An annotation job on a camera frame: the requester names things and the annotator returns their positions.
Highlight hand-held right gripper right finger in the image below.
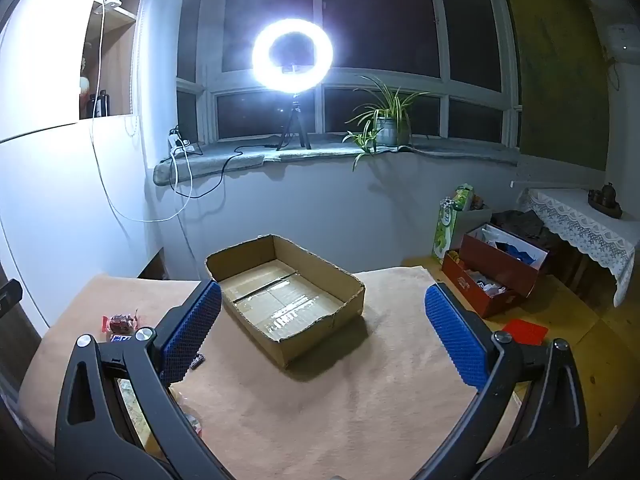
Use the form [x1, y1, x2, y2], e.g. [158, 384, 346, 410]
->
[415, 282, 588, 480]

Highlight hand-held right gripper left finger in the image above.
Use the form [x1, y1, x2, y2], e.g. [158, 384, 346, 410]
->
[55, 280, 236, 480]

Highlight flat red packet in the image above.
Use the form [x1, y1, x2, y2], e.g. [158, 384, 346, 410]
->
[501, 319, 550, 346]

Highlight red storage box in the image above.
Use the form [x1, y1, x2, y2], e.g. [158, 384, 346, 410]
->
[441, 232, 551, 318]

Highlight green carton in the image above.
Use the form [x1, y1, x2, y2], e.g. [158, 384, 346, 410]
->
[432, 184, 476, 261]

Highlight grey cardboard box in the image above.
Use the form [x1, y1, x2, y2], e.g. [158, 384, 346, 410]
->
[452, 205, 493, 251]

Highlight white cabinet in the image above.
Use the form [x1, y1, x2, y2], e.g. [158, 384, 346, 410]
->
[0, 0, 151, 331]

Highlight dark cloth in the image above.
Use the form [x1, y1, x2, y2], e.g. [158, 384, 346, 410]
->
[492, 210, 551, 251]

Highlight tan table cloth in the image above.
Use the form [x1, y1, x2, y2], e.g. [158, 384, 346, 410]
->
[17, 267, 526, 480]

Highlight white lace table cloth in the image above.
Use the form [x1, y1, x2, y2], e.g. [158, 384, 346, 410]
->
[517, 187, 640, 308]

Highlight dark teapot set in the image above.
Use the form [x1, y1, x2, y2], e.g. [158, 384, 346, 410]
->
[587, 182, 623, 218]

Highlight dark bottles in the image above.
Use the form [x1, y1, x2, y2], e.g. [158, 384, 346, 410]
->
[87, 90, 111, 118]

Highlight potted spider plant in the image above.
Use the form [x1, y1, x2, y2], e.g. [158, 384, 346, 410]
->
[342, 75, 431, 171]

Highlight red white vase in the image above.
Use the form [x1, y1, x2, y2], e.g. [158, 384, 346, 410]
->
[79, 57, 92, 111]

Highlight wooden shelf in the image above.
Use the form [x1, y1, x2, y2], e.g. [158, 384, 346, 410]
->
[80, 0, 151, 121]

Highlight white framed window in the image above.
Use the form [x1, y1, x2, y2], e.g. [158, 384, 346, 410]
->
[175, 0, 523, 146]

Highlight white cable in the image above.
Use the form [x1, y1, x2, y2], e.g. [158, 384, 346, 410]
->
[90, 0, 193, 223]

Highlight black cable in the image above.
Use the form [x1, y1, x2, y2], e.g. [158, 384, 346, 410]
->
[170, 145, 281, 201]

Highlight white bead cord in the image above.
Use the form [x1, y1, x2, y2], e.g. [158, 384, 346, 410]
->
[129, 0, 140, 136]

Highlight ring light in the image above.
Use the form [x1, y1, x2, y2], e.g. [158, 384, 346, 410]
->
[251, 18, 334, 95]

